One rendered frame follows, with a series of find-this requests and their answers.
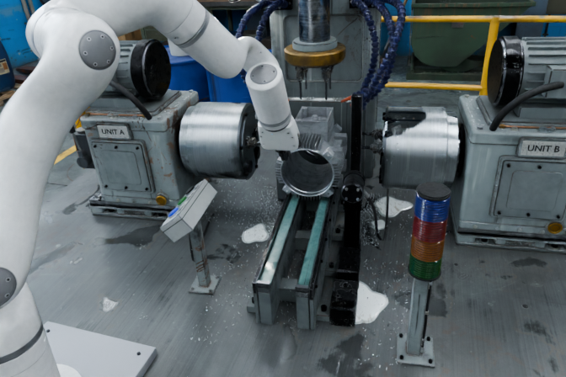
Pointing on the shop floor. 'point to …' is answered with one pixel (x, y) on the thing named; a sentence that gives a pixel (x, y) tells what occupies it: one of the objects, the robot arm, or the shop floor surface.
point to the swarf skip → (456, 31)
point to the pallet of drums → (6, 76)
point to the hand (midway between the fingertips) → (284, 152)
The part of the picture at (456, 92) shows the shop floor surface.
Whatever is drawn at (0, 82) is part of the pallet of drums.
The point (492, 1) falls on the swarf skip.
